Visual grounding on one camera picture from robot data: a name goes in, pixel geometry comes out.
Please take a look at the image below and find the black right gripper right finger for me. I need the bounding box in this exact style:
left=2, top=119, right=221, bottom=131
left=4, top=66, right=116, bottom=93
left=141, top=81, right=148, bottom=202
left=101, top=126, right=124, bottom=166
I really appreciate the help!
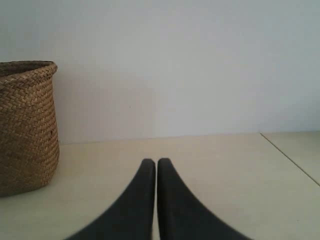
left=157, top=158, right=249, bottom=240

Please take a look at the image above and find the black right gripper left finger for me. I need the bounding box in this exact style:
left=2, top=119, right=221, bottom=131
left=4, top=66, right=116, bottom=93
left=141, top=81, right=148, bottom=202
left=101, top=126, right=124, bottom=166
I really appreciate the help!
left=68, top=158, right=156, bottom=240

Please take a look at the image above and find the brown woven wicker basket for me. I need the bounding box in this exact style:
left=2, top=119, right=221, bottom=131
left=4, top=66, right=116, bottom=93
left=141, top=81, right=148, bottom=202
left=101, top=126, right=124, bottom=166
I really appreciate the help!
left=0, top=60, right=60, bottom=197

